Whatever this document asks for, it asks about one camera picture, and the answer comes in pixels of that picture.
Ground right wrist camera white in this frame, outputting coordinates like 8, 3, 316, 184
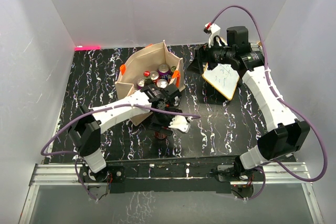
203, 23, 221, 48

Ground purple Fanta can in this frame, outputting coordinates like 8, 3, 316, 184
157, 64, 171, 82
136, 78, 146, 90

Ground red Coke can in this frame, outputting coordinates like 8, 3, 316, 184
154, 132, 167, 140
150, 71, 160, 83
156, 79, 169, 89

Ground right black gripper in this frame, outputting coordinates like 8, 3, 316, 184
187, 36, 235, 75

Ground purple cable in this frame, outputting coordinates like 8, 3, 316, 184
207, 5, 329, 200
40, 104, 202, 201

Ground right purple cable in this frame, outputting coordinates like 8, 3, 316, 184
207, 5, 329, 200

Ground dark Pepsi bottle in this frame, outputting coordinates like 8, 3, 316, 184
143, 71, 152, 86

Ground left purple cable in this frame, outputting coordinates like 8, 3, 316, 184
40, 104, 202, 201

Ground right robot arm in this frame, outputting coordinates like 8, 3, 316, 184
187, 23, 310, 180

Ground canvas bag with orange handles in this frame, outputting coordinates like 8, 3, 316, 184
114, 39, 184, 126

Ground small whiteboard with orange frame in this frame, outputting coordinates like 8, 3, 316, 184
202, 36, 241, 101

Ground pink marker pen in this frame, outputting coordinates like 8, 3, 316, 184
75, 46, 101, 51

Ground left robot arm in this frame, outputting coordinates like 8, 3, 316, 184
68, 84, 190, 182

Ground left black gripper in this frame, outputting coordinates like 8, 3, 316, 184
150, 107, 181, 135

